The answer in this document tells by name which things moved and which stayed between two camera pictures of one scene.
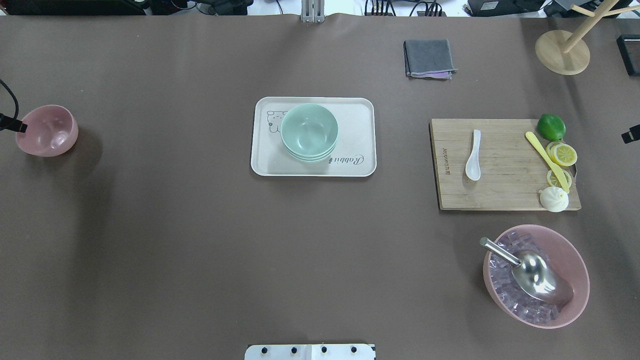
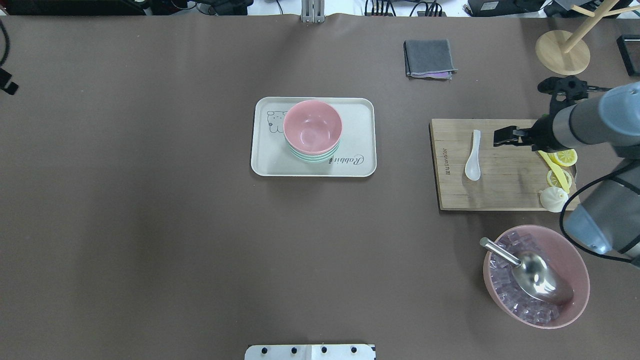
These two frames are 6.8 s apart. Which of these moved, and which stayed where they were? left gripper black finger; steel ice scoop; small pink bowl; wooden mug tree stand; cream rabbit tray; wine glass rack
Moved: left gripper black finger; small pink bowl
Stayed: cream rabbit tray; steel ice scoop; wooden mug tree stand; wine glass rack
